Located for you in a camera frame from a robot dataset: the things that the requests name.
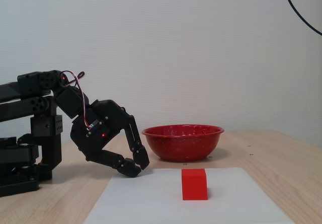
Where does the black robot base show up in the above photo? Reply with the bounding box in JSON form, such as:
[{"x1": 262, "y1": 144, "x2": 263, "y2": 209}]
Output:
[{"x1": 0, "y1": 136, "x2": 40, "y2": 197}]

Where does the red cube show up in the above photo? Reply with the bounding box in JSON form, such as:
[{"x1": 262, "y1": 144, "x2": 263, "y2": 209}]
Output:
[{"x1": 181, "y1": 168, "x2": 209, "y2": 201}]

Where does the red white servo wire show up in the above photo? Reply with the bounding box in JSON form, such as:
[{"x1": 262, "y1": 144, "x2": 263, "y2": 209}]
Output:
[{"x1": 60, "y1": 70, "x2": 100, "y2": 130}]

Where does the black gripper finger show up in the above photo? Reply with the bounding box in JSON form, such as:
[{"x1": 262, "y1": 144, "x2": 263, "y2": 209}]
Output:
[
  {"x1": 86, "y1": 148, "x2": 143, "y2": 178},
  {"x1": 120, "y1": 108, "x2": 150, "y2": 171}
]

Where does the thin black cable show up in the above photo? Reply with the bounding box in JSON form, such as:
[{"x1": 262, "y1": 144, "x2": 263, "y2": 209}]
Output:
[{"x1": 280, "y1": 0, "x2": 322, "y2": 36}]

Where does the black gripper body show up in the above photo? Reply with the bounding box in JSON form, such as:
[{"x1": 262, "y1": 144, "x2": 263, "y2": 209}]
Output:
[{"x1": 69, "y1": 99, "x2": 126, "y2": 163}]

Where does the white paper sheet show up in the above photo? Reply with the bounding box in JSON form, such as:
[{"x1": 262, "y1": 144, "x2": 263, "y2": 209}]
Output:
[{"x1": 83, "y1": 167, "x2": 296, "y2": 224}]

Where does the red speckled bowl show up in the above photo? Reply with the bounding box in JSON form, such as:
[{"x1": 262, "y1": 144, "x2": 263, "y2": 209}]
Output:
[{"x1": 141, "y1": 124, "x2": 225, "y2": 162}]

